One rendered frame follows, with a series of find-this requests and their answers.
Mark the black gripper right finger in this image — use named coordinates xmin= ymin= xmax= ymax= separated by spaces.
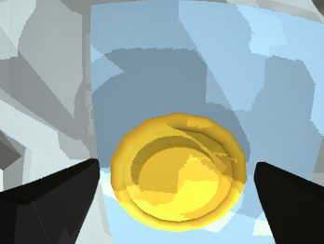
xmin=253 ymin=162 xmax=324 ymax=244

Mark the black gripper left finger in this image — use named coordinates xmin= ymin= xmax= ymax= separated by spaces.
xmin=0 ymin=158 xmax=101 ymax=244

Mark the yellow plate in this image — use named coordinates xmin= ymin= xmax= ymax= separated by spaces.
xmin=110 ymin=112 xmax=248 ymax=232

